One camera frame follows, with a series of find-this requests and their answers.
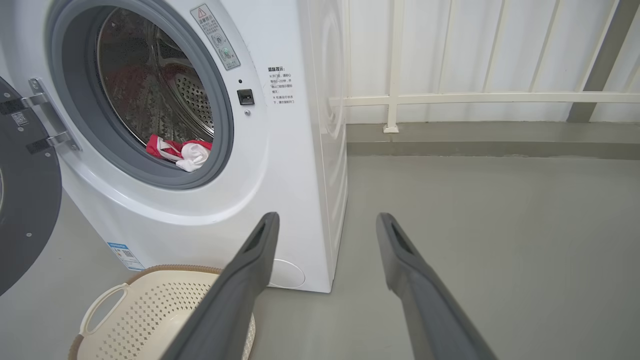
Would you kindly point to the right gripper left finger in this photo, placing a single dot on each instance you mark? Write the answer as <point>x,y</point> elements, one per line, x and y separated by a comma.
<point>235,300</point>

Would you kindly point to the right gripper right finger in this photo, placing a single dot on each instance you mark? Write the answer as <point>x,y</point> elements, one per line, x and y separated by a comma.
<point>430,310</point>

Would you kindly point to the red and white garment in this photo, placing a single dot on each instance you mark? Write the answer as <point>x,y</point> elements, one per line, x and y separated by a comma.
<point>172,147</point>

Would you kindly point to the black round washing machine door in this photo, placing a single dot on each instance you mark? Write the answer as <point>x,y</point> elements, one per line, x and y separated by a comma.
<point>25,200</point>

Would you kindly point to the cream perforated laundry basket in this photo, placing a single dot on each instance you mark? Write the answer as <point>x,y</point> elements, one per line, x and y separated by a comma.
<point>145,310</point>

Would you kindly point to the white washing machine body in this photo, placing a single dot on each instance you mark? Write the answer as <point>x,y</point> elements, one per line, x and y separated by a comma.
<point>280,175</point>

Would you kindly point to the black door latch socket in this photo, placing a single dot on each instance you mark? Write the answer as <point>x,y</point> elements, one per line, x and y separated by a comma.
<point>245,97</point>

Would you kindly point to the steel washing machine drum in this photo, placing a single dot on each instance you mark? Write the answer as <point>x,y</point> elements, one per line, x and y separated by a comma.
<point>145,85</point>

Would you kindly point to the grey rubber door gasket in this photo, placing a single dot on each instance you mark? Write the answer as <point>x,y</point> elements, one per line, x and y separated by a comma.
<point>75,100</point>

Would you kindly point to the metal door hinge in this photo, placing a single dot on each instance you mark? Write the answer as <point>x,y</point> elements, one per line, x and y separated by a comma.
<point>50,112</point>

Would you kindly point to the round white filter cover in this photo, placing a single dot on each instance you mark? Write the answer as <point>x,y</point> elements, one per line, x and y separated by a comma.
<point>290,274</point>

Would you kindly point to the blue energy label sticker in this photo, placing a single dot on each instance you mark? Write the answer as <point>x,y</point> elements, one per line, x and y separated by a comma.
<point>125,256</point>

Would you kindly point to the white metal railing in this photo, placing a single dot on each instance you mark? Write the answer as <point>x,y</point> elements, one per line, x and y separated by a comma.
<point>450,98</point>

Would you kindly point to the grey warning sticker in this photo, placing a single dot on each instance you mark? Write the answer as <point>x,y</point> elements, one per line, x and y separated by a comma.
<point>216,37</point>

